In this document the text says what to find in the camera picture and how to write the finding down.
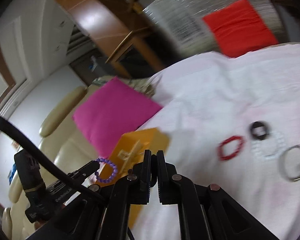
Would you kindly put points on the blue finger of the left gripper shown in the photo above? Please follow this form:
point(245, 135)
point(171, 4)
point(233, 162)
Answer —
point(85, 171)

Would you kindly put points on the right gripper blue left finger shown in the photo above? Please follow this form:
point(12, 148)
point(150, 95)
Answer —
point(134, 188)

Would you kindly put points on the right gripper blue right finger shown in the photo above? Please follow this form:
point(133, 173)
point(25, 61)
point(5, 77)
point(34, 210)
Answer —
point(173, 188)

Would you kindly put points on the beige hair claw clip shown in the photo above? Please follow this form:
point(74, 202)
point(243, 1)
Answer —
point(132, 157)

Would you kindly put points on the beige leather sofa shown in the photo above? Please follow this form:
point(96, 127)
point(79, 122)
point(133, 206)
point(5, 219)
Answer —
point(64, 145)

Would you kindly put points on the orange cardboard box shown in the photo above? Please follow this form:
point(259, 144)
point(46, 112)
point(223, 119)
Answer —
point(157, 141)

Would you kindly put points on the magenta pillow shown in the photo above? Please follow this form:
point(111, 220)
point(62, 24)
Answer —
point(111, 111)

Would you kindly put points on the white pink bed blanket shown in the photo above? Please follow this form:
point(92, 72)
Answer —
point(224, 116)

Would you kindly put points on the wooden cabinet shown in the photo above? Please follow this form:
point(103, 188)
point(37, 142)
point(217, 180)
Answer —
point(115, 29)

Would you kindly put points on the red pillow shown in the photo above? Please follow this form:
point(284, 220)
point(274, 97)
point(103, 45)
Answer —
point(239, 29)

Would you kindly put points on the silver foil insulation panel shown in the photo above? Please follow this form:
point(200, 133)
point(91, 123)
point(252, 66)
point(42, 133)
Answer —
point(181, 22)

